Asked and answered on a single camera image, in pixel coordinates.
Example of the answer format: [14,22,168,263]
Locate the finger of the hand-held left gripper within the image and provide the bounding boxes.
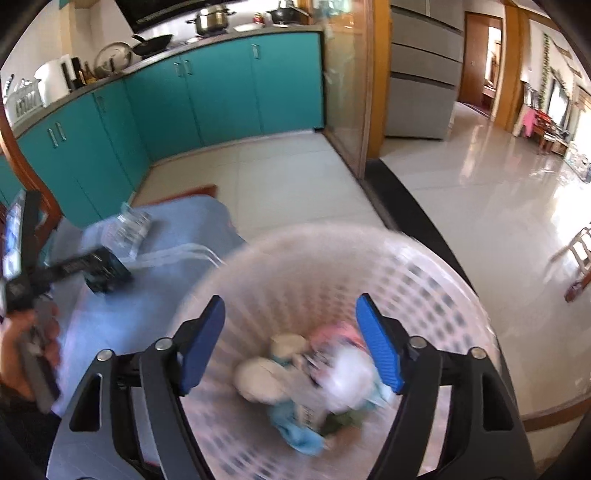
[44,247,134,296]
[0,190,43,282]

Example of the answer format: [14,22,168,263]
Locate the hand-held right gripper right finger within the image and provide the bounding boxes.
[355,293,539,480]

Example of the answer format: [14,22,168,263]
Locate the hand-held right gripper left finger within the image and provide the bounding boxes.
[46,295,226,480]

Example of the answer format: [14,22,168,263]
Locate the clear plastic bottle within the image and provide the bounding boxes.
[99,203,155,259]

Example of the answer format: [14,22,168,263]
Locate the white plastic mesh basket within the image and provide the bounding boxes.
[164,222,502,480]

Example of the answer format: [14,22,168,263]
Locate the person's left forearm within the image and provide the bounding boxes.
[0,383,61,480]

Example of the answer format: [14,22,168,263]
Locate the person's left hand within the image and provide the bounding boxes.
[0,305,61,398]

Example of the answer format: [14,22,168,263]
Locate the white crumpled wrapper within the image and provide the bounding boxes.
[323,348,377,414]

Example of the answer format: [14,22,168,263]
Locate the blue striped tablecloth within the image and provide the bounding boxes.
[44,194,250,480]

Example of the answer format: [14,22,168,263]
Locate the brown wooden chair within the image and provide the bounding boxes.
[0,122,63,232]

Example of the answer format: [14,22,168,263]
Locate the green crumpled packet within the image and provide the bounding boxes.
[323,408,370,435]

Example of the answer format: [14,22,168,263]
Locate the white kitchen appliance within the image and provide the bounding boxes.
[34,60,70,104]

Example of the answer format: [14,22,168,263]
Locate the dark sauce bottles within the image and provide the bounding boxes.
[69,56,93,86]

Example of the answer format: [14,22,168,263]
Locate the steel pan lid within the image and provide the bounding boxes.
[95,41,134,77]

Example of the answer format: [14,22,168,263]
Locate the teal kitchen cabinets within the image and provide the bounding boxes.
[0,32,324,227]

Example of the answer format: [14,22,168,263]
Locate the wooden stool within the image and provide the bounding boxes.
[549,222,591,303]

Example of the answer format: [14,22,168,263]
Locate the black wok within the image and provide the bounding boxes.
[131,34,175,57]

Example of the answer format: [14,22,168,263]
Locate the wooden framed glass door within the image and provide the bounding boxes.
[323,0,393,181]

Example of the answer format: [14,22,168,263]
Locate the black range hood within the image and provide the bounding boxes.
[115,0,241,24]

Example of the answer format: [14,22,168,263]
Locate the pink hanging cloth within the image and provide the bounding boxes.
[519,108,539,139]

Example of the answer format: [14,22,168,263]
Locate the stainless steel pot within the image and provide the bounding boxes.
[187,4,236,35]

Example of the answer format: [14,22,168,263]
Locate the grey refrigerator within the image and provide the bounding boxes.
[385,0,465,140]

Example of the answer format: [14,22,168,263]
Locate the black lidded pot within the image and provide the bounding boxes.
[265,0,311,25]

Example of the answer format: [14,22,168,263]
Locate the wooden doorway frame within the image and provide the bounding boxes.
[457,11,504,112]

